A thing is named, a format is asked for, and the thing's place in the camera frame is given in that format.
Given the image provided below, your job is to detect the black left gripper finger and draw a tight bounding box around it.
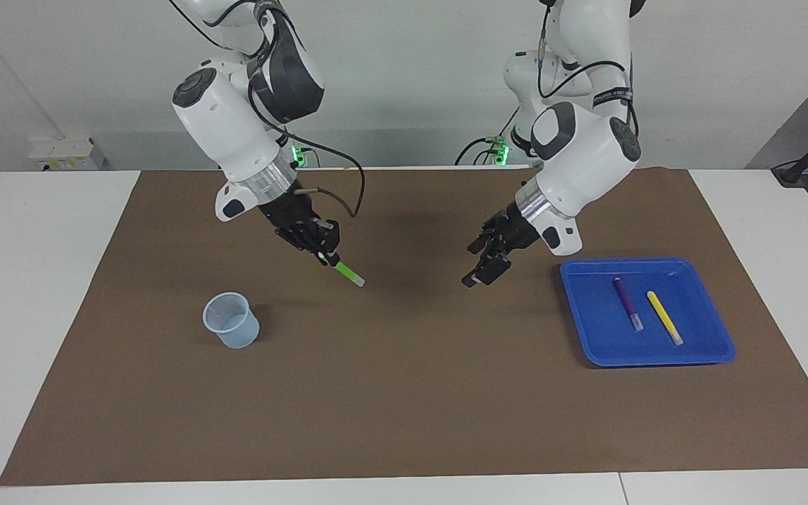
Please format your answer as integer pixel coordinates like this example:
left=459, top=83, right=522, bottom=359
left=467, top=226, right=503, bottom=255
left=462, top=251, right=513, bottom=288

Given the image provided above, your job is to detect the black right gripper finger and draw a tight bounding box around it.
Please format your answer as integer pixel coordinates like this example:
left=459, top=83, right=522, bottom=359
left=306, top=221, right=342, bottom=262
left=292, top=235, right=328, bottom=267

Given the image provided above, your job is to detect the green pen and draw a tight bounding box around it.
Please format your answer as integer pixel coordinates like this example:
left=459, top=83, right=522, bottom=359
left=320, top=256, right=365, bottom=288

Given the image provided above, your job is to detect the purple pen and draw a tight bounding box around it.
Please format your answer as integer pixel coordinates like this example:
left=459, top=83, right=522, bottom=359
left=613, top=278, right=645, bottom=332

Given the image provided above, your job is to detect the yellow pen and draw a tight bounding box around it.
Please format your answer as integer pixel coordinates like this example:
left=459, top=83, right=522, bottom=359
left=647, top=290, right=684, bottom=346

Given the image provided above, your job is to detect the translucent plastic cup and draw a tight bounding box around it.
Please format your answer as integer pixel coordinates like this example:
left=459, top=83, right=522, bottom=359
left=202, top=292, right=261, bottom=349

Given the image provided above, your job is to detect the brown table mat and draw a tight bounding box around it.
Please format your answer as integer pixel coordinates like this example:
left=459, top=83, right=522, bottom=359
left=0, top=167, right=808, bottom=487

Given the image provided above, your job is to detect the blue plastic tray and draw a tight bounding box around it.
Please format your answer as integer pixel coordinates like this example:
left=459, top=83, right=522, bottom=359
left=560, top=257, right=736, bottom=368

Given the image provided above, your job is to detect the white power box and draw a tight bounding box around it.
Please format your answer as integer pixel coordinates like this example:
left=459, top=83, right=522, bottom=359
left=29, top=135, right=109, bottom=171

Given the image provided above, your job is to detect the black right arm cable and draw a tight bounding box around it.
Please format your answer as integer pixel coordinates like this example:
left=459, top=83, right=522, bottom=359
left=169, top=0, right=366, bottom=218

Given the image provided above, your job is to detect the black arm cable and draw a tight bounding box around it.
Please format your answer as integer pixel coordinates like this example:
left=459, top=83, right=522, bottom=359
left=536, top=0, right=638, bottom=135
left=169, top=0, right=366, bottom=218

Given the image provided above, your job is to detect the black base cable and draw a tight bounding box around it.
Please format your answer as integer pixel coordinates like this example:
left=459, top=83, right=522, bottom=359
left=454, top=105, right=518, bottom=166

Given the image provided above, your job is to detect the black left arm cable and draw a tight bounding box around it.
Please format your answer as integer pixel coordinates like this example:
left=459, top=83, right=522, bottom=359
left=536, top=0, right=638, bottom=135

